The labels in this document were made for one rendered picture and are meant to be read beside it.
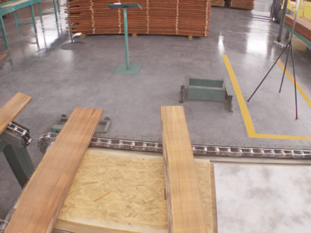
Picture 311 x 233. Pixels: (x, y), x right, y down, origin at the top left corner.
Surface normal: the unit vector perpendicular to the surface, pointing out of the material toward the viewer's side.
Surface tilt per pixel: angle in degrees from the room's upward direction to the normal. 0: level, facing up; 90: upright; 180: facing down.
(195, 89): 90
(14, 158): 90
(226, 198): 0
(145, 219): 0
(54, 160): 0
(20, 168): 90
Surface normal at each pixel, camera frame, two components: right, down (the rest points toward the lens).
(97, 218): 0.00, -0.82
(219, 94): -0.11, 0.57
